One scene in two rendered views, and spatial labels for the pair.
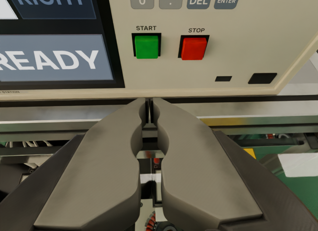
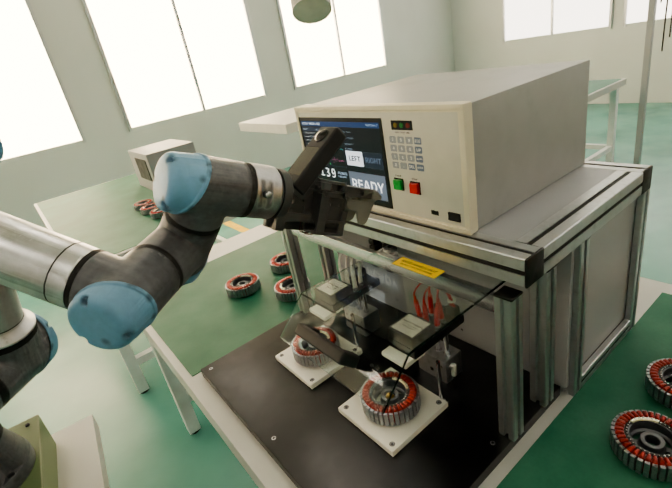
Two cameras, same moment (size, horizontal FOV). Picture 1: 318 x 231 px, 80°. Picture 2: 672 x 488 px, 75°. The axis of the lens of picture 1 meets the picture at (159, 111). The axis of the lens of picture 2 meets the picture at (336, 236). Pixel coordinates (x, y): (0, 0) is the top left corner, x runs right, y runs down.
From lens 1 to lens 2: 0.68 m
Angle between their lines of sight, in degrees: 55
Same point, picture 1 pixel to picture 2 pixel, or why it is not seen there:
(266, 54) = (447, 198)
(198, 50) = (414, 188)
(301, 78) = (501, 235)
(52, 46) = (370, 179)
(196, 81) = (422, 211)
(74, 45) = (376, 179)
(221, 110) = (429, 231)
